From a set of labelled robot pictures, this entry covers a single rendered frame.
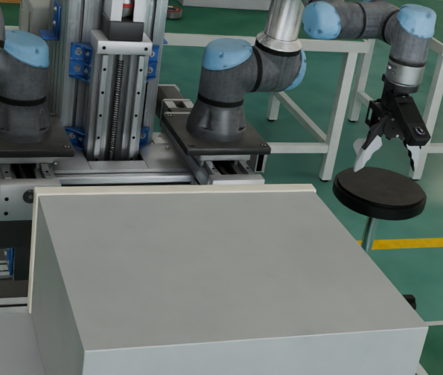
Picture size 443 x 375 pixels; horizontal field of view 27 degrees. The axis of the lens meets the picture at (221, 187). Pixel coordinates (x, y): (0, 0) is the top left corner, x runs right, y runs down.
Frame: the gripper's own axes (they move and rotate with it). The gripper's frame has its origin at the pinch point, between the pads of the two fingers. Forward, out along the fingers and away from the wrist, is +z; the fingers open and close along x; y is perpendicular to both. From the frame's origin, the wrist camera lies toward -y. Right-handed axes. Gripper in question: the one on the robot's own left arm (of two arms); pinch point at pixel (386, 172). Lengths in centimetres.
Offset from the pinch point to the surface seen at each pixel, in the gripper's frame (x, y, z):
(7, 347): 85, -45, 4
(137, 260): 71, -56, -16
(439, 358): -16.5, -13.4, 40.3
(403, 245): -122, 157, 115
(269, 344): 60, -75, -16
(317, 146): -104, 222, 96
